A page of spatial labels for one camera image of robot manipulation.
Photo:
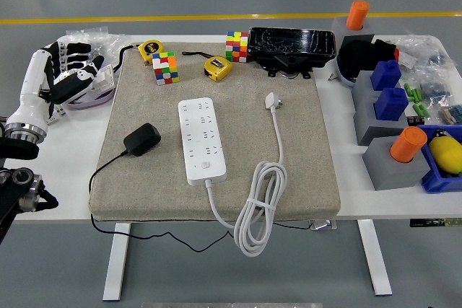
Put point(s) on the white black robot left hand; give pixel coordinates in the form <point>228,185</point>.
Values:
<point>30,91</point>

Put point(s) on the black plug adapter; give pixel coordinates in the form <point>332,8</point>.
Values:
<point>142,140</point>

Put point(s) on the white power strip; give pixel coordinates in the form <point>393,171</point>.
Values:
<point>202,142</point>

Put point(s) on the purple tray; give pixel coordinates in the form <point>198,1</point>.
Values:
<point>94,100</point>

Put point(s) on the clear bag of grey screws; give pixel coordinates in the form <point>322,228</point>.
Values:
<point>108,46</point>

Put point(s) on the yellow tape measure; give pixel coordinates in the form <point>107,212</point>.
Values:
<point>216,70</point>
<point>151,49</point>

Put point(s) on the colourful puzzle cube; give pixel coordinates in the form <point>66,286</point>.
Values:
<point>165,70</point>
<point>236,46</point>

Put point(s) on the white table leg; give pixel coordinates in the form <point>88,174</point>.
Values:
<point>116,264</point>
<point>375,261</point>

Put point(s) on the black device with cracked screen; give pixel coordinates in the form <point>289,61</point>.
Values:
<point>288,43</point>

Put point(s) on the grey-brown mat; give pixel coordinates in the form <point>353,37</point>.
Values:
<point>307,142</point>

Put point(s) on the small metal hook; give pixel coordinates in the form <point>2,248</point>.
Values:
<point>332,77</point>

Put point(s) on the light blue bowl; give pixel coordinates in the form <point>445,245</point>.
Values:
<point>343,73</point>

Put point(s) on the black cloth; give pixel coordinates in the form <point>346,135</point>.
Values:
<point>355,57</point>

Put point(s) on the orange cylinder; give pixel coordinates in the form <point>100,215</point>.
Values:
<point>357,14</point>
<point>408,144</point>

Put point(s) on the blue block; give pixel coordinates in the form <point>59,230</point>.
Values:
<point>390,104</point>
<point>386,75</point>

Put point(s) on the green peg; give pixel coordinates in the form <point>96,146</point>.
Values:
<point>407,89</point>
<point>424,111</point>
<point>416,95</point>
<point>417,109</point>

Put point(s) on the clear bag with white label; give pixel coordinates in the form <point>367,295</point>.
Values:
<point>407,59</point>

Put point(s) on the clear bag of dark parts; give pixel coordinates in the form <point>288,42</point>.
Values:
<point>435,89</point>

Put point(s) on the clear bag of blue parts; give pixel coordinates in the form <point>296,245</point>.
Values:
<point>436,59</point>

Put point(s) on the blue plastic bin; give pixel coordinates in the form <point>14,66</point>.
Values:
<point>436,181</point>

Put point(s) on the clear bag of brown parts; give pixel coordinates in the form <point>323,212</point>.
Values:
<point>451,115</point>

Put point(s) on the yellow toy fruit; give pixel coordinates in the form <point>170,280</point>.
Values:
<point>447,153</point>

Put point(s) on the black label strip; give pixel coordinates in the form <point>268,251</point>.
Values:
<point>433,223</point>

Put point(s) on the white wall switch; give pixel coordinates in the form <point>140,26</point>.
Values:
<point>106,77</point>

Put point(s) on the metal bracket under table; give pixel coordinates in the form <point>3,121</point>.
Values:
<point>323,225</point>

